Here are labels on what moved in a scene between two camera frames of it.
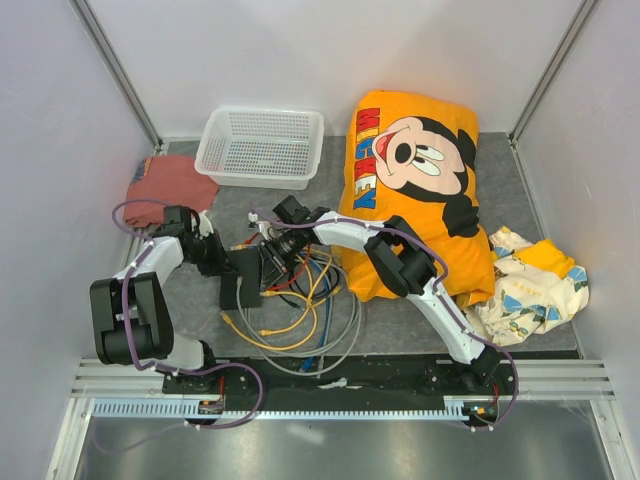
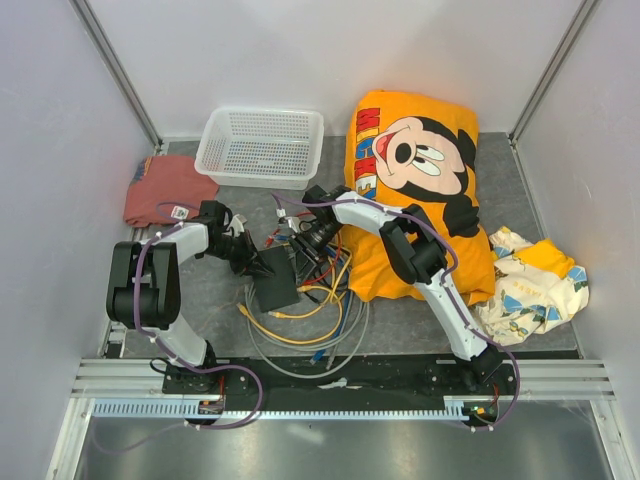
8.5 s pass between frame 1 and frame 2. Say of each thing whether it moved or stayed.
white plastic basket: stayed
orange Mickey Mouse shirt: stayed
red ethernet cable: moved
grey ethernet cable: moved
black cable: moved
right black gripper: moved
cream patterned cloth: stayed
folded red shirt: stayed
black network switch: moved
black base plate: stayed
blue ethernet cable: moved
